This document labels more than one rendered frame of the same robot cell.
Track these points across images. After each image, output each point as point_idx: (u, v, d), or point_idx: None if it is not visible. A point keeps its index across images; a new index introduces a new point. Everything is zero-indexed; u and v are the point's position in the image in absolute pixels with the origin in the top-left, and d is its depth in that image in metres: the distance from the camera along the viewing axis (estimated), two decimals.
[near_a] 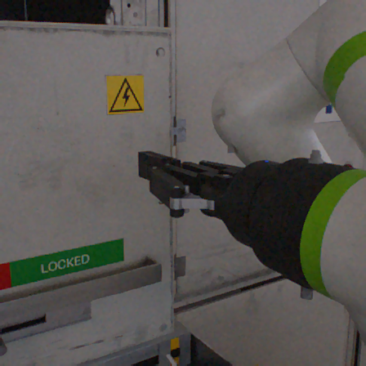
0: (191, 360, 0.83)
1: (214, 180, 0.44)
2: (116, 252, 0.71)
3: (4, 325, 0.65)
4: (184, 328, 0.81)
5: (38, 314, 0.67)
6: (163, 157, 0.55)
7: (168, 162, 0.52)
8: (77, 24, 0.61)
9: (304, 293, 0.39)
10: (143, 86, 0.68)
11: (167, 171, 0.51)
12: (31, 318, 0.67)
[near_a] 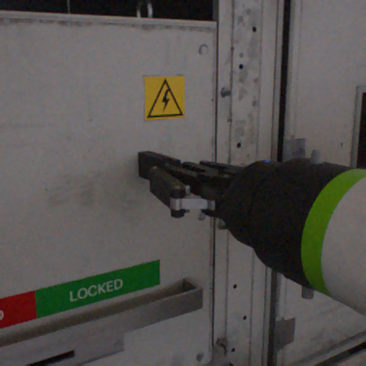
0: None
1: (214, 180, 0.44)
2: (152, 276, 0.63)
3: None
4: (222, 356, 0.73)
5: None
6: (163, 157, 0.55)
7: (168, 162, 0.52)
8: (113, 16, 0.53)
9: (305, 293, 0.39)
10: (184, 87, 0.60)
11: (167, 171, 0.51)
12: None
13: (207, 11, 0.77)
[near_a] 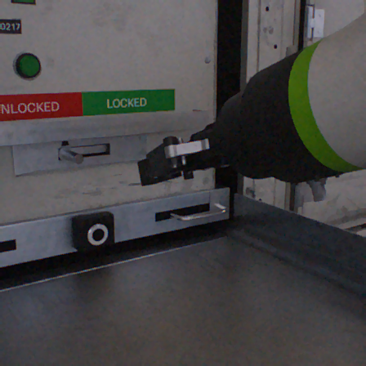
0: None
1: (207, 131, 0.44)
2: (168, 101, 0.80)
3: (75, 152, 0.74)
4: (224, 185, 0.90)
5: (103, 148, 0.76)
6: None
7: None
8: None
9: (316, 195, 0.36)
10: None
11: None
12: (96, 150, 0.76)
13: None
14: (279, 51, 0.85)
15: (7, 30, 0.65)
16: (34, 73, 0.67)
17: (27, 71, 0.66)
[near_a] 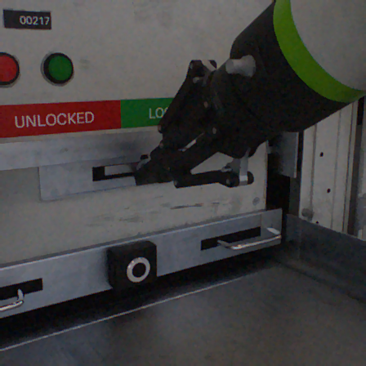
0: None
1: None
2: None
3: None
4: (274, 206, 0.78)
5: None
6: None
7: (184, 145, 0.54)
8: None
9: (234, 60, 0.34)
10: None
11: None
12: None
13: None
14: None
15: (34, 25, 0.53)
16: (66, 78, 0.55)
17: (58, 75, 0.54)
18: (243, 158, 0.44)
